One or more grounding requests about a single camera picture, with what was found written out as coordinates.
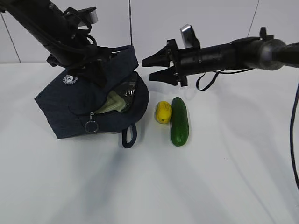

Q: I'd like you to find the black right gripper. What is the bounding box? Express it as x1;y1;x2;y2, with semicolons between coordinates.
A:
142;39;188;86

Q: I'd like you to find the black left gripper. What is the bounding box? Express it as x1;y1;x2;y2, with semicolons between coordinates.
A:
46;45;110;88

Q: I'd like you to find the glass container with green lid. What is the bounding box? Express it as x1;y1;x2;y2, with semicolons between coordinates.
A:
94;91;126;114

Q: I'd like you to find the yellow lemon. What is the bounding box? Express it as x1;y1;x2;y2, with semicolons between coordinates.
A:
155;101;172;124

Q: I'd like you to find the dark navy lunch bag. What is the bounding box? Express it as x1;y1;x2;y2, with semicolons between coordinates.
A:
35;46;150;148

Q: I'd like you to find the green cucumber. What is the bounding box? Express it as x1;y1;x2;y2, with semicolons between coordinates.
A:
171;97;189;147

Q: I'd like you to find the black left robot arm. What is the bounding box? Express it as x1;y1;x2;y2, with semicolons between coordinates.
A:
0;0;110;87

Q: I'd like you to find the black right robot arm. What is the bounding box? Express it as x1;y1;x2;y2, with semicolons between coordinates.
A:
142;24;299;87

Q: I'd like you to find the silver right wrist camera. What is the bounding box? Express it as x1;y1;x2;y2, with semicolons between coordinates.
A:
180;24;200;48

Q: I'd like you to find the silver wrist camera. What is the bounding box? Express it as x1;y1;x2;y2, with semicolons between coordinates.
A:
78;7;98;27
180;24;200;48

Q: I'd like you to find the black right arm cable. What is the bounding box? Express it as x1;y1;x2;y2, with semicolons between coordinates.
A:
196;69;299;187

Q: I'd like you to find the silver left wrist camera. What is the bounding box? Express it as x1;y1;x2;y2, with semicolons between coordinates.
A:
78;7;98;27

